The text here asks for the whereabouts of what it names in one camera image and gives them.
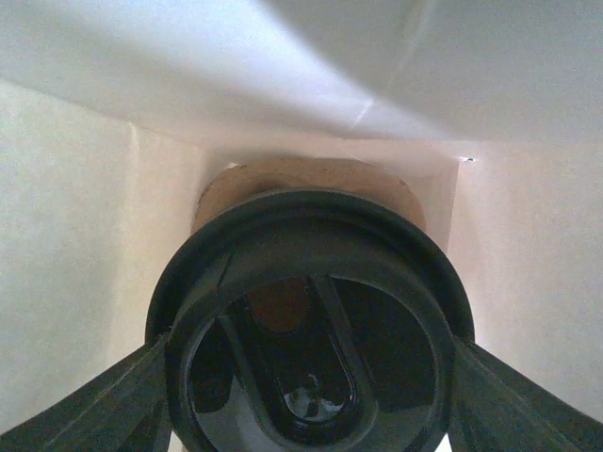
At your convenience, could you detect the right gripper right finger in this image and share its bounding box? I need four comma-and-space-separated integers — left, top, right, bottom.
448, 339, 602, 451

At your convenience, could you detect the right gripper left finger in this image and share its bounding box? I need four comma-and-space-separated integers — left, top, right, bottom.
1, 336, 171, 451

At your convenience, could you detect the black cup lid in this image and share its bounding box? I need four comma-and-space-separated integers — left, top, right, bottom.
146, 189, 475, 451

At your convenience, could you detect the brown pulp cup carrier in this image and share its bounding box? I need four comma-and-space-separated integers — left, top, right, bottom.
191, 157, 427, 232

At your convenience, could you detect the kraft paper bag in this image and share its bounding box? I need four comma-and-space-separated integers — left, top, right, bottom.
1, 1, 602, 430

